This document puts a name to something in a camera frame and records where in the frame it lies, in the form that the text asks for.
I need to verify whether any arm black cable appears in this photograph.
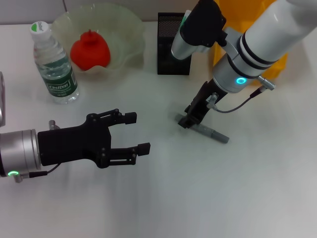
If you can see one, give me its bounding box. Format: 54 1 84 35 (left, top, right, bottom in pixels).
207 75 276 114
13 163 60 183

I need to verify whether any yellow plastic bin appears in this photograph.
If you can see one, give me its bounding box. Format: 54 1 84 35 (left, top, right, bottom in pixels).
212 0 290 86

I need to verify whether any red orange fruit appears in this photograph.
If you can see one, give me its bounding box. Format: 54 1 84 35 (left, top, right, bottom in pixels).
70 29 111 71

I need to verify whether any green glass fruit plate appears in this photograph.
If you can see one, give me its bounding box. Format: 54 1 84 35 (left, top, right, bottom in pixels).
51 3 146 80

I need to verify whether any black mesh pen holder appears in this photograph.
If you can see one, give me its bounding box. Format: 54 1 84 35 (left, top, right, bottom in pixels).
157 12 193 76

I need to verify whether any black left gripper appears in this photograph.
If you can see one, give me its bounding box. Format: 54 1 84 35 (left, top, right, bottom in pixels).
37 108 151 169

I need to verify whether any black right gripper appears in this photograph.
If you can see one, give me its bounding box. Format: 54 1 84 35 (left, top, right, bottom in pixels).
177 80 228 129

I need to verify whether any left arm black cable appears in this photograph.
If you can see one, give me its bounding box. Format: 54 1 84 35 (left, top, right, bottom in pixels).
13 163 60 183

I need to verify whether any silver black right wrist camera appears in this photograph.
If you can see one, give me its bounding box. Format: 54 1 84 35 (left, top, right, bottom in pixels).
170 0 227 60

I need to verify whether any clear green-label water bottle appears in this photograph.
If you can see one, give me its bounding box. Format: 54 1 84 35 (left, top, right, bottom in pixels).
29 21 80 105

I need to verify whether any grey marker pen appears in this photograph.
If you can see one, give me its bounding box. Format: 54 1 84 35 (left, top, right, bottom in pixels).
174 113 230 144

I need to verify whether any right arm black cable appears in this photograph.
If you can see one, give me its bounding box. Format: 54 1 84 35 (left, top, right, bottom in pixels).
207 75 276 114

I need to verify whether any green white pen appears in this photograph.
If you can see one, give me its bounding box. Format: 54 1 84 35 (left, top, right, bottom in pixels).
179 9 191 29

